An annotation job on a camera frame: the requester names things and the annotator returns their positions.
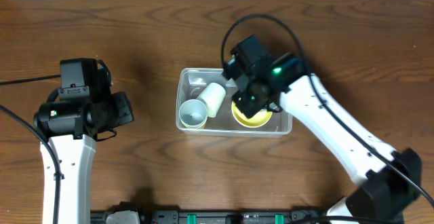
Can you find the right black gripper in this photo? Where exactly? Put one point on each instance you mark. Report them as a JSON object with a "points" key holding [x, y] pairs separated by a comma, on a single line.
{"points": [[251, 103]]}

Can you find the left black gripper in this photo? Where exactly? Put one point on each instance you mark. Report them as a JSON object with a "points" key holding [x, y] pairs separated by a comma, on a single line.
{"points": [[122, 108]]}

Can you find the yellow plastic bowl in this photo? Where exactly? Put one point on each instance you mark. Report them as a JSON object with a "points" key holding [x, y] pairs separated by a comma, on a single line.
{"points": [[258, 120]]}

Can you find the white plastic cup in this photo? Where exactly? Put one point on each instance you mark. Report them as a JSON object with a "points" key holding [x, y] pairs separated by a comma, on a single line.
{"points": [[212, 97]]}

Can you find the clear plastic storage container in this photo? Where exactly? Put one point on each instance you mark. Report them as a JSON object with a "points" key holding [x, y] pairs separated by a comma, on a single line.
{"points": [[193, 81]]}

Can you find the yellow plastic cup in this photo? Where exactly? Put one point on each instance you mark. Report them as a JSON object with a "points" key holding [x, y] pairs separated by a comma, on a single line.
{"points": [[194, 124]]}

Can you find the grey plastic cup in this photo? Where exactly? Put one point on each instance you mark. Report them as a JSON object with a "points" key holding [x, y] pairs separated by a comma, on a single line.
{"points": [[193, 110]]}

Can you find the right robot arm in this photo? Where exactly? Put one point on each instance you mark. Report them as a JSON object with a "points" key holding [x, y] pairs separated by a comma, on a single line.
{"points": [[387, 181]]}

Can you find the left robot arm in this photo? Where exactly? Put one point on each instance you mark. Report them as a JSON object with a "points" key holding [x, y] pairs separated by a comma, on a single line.
{"points": [[71, 127]]}

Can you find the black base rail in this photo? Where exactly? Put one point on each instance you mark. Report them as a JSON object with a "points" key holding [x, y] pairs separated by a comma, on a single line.
{"points": [[126, 212]]}

